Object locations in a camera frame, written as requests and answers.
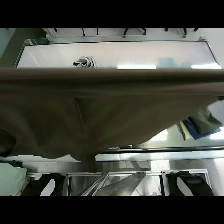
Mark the brown shirt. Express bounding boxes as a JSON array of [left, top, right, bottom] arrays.
[[0, 66, 224, 173]]

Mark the black and white striped garment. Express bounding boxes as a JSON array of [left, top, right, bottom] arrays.
[[72, 55, 98, 69]]

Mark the blue garment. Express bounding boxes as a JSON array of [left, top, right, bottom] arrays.
[[181, 117, 222, 141]]

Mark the dark green garment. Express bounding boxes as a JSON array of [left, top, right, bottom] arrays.
[[187, 105, 224, 135]]

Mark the pale green garment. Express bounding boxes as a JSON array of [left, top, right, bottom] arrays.
[[0, 162, 29, 197]]

